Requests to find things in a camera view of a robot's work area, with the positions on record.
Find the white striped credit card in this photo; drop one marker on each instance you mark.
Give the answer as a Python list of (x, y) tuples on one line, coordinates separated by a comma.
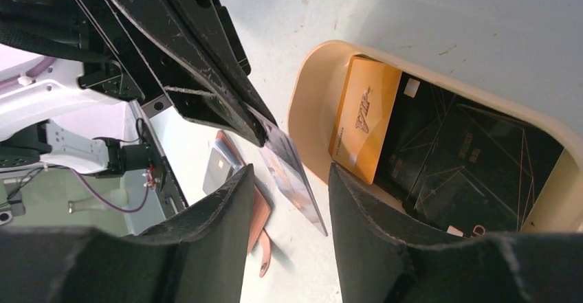
[(283, 162)]

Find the gold VIP credit card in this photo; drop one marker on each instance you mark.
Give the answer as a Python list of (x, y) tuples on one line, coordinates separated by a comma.
[(364, 111)]

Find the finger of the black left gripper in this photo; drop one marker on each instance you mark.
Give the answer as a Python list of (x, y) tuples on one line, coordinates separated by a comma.
[(215, 31)]

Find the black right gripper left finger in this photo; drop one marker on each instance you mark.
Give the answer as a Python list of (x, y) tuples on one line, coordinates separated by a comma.
[(174, 261)]

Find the beige oval tray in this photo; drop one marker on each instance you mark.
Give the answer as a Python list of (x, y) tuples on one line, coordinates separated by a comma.
[(312, 113)]

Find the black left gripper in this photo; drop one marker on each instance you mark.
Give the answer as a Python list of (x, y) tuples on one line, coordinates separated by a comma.
[(133, 53)]

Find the orange leather card holder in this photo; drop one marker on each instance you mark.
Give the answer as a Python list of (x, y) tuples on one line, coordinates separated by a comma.
[(243, 210)]

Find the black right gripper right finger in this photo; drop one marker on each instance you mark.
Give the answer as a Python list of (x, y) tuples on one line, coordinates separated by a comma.
[(383, 255)]

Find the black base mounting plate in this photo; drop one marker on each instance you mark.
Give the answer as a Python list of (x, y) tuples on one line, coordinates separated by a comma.
[(161, 179)]

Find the black gold-lined credit card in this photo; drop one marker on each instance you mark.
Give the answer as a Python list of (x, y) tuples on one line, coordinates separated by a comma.
[(455, 163)]

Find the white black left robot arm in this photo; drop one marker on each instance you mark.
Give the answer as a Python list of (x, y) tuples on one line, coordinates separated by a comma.
[(33, 96)]

